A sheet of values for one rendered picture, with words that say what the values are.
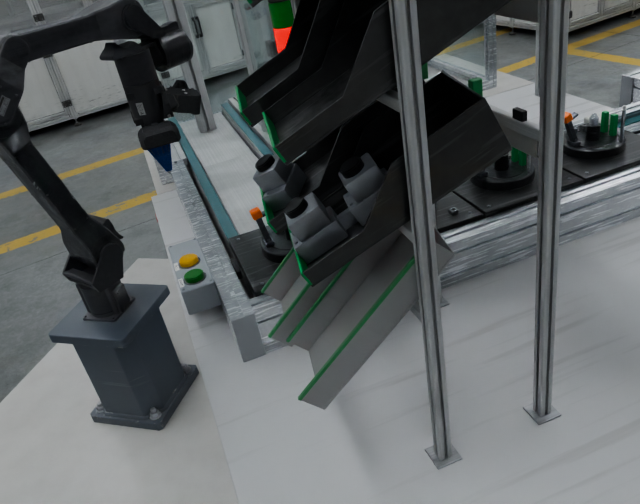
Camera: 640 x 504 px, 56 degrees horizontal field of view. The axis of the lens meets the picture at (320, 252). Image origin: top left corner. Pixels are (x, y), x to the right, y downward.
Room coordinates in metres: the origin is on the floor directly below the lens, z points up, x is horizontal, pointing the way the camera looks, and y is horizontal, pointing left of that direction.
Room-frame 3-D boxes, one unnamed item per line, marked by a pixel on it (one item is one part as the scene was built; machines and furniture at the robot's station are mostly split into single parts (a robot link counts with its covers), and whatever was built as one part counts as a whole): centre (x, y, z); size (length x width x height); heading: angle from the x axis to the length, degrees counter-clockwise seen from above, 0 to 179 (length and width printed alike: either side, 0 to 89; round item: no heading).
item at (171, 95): (1.01, 0.18, 1.34); 0.07 x 0.07 x 0.06; 16
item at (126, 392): (0.84, 0.36, 0.96); 0.15 x 0.15 x 0.20; 67
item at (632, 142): (1.27, -0.67, 1.01); 0.24 x 0.24 x 0.13; 14
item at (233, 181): (1.38, 0.10, 0.91); 0.84 x 0.28 x 0.10; 14
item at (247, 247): (1.08, 0.05, 0.96); 0.24 x 0.24 x 0.02; 14
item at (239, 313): (1.31, 0.26, 0.91); 0.89 x 0.06 x 0.11; 14
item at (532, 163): (1.21, -0.44, 1.01); 0.24 x 0.24 x 0.13; 14
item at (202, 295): (1.11, 0.28, 0.93); 0.21 x 0.07 x 0.06; 14
